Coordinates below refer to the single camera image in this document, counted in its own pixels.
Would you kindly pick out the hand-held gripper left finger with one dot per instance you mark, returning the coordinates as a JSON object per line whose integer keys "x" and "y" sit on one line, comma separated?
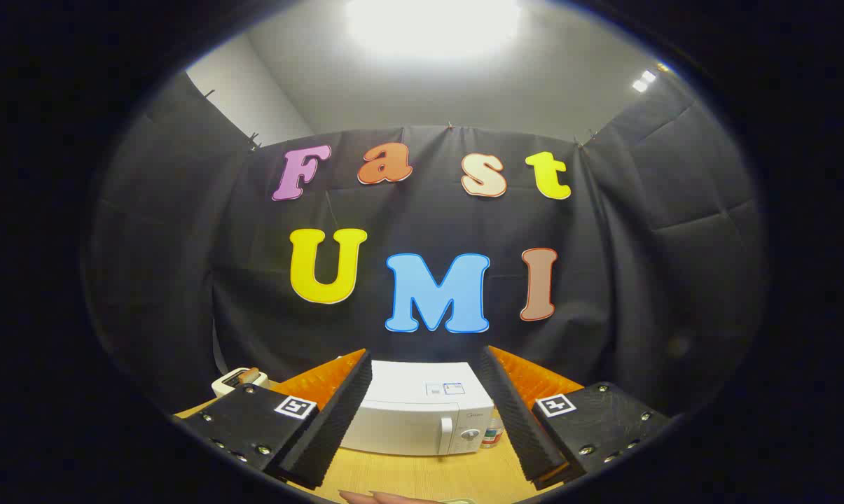
{"x": 337, "y": 420}

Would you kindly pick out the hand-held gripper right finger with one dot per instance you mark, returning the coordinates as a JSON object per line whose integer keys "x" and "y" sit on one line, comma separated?
{"x": 516, "y": 420}

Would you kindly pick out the white microwave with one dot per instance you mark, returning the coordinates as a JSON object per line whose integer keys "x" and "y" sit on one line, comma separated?
{"x": 407, "y": 420}

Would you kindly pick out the clear bottle with red label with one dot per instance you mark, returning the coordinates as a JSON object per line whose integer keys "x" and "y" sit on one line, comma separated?
{"x": 492, "y": 435}

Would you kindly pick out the toasted bread slice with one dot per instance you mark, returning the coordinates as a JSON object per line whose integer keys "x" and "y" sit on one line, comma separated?
{"x": 248, "y": 376}

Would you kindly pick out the white toaster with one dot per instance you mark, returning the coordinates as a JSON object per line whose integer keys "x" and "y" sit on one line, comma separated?
{"x": 224, "y": 383}

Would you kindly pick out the small ceiling light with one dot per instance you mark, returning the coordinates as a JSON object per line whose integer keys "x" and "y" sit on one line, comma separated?
{"x": 644, "y": 80}

